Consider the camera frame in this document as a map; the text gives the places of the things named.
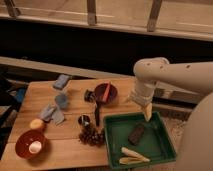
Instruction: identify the lower corn cob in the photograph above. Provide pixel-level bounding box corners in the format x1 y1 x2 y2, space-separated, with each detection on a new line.
119 157 143 165

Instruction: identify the small black metal cup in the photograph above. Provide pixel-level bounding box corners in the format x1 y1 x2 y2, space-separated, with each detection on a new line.
78 115 90 127

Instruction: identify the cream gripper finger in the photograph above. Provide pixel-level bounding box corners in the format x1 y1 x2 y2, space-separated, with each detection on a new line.
144 103 152 122

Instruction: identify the dark brown block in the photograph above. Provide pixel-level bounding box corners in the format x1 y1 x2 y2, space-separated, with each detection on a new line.
128 124 145 145

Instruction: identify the black chair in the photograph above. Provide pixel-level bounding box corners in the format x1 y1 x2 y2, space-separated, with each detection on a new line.
0 66 26 158

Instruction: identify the dark red bowl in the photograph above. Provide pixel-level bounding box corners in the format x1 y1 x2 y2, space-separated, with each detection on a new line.
94 83 118 104

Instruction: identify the small dark can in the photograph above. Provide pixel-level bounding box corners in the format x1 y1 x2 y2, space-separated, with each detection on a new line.
84 90 95 102

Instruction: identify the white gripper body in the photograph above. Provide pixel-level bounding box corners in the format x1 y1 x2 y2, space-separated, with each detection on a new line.
127 88 154 107

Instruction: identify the orange bowl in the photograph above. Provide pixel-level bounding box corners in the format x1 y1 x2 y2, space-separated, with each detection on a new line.
15 130 46 159

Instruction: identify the black utensil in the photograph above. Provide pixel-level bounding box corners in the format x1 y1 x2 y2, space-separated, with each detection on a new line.
94 101 100 126

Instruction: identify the bunch of dark grapes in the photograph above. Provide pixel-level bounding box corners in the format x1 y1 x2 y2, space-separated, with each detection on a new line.
79 126 105 147

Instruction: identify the green plastic tray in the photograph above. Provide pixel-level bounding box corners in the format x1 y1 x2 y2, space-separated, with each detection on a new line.
103 112 176 170

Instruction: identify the red stick in bowl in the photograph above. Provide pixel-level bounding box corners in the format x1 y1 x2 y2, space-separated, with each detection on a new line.
102 82 111 102

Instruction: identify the white egg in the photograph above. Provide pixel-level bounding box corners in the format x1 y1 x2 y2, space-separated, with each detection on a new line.
29 141 42 154

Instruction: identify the blue crumpled cloth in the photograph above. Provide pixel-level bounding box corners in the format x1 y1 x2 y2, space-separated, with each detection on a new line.
39 105 65 125

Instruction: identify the yellow round fruit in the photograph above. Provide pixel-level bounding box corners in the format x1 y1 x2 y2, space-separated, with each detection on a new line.
30 119 45 131

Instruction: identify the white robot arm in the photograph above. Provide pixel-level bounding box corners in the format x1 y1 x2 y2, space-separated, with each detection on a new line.
129 57 213 171

